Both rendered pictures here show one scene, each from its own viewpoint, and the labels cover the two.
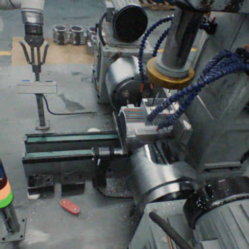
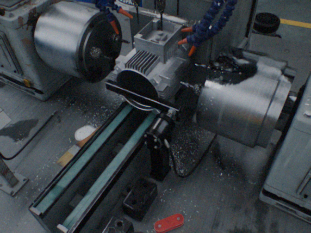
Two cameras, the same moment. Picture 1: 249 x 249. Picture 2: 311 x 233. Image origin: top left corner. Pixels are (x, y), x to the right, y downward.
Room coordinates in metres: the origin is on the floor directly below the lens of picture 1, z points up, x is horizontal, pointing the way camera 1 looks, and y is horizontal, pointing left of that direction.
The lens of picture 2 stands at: (0.22, 0.37, 1.63)
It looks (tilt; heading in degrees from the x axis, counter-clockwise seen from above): 47 degrees down; 321
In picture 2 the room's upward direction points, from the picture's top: 3 degrees counter-clockwise
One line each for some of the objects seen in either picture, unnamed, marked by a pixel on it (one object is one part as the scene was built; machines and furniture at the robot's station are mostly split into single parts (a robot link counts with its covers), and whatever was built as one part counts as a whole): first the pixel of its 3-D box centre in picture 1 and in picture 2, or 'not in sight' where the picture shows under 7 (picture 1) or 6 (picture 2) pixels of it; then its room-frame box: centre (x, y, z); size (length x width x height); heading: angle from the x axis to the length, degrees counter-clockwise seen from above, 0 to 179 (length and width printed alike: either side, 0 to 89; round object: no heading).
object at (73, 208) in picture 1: (69, 206); (169, 223); (0.46, 0.15, 0.81); 0.09 x 0.03 x 0.02; 70
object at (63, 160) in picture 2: not in sight; (82, 145); (0.87, 0.18, 0.80); 0.21 x 0.05 x 0.01; 103
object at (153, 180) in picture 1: (167, 187); (253, 100); (0.49, -0.20, 1.04); 0.41 x 0.25 x 0.25; 19
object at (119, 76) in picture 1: (128, 80); (70, 38); (1.13, 0.02, 1.04); 0.37 x 0.25 x 0.25; 19
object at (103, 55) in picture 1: (118, 64); (26, 33); (1.36, 0.10, 0.99); 0.35 x 0.31 x 0.37; 19
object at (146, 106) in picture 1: (156, 112); (158, 41); (0.81, -0.13, 1.11); 0.12 x 0.11 x 0.07; 109
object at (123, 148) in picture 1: (119, 133); (141, 97); (0.74, 0.01, 1.01); 0.26 x 0.04 x 0.03; 19
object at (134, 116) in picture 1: (143, 127); (153, 72); (0.80, -0.09, 1.02); 0.20 x 0.19 x 0.19; 109
